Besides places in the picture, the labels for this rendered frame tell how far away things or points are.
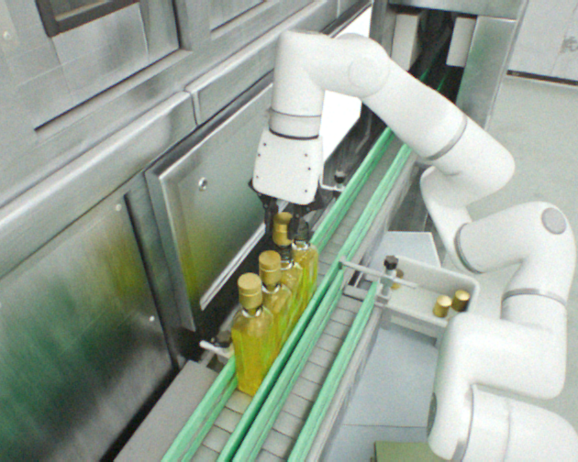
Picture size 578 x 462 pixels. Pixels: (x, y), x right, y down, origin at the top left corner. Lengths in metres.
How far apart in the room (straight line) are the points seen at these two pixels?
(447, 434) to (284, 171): 0.41
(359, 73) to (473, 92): 1.06
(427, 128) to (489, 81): 0.96
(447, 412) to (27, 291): 0.52
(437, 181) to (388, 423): 0.52
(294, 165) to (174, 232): 0.20
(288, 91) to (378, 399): 0.69
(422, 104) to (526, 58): 3.81
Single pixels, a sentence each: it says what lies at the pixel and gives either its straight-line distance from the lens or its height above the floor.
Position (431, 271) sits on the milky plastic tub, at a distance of 1.24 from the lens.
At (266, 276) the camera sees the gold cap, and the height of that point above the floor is 1.14.
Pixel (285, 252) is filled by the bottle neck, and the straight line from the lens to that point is 0.80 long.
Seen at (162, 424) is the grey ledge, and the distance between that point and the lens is 0.93.
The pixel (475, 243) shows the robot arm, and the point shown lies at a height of 1.18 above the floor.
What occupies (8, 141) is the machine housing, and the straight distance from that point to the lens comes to 0.54.
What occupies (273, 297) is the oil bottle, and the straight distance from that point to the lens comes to 0.79.
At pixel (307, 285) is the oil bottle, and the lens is 0.90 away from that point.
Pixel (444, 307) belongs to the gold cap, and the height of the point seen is 0.81.
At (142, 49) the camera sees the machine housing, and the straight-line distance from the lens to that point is 0.68.
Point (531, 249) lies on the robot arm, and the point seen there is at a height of 1.21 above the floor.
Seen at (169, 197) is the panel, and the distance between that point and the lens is 0.69.
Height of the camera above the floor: 1.68
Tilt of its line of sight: 42 degrees down
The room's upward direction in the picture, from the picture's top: straight up
